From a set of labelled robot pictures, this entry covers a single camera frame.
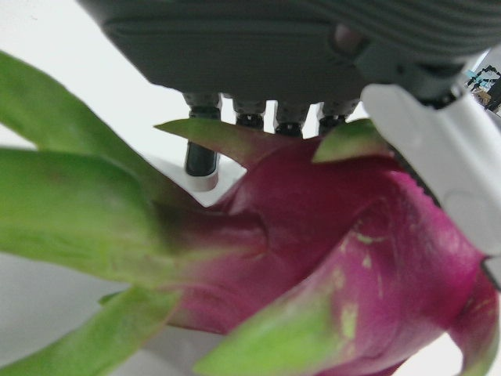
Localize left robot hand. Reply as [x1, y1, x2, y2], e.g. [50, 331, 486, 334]
[76, 0, 501, 291]

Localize pink dragon fruit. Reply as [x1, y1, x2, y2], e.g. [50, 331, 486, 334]
[0, 50, 501, 376]

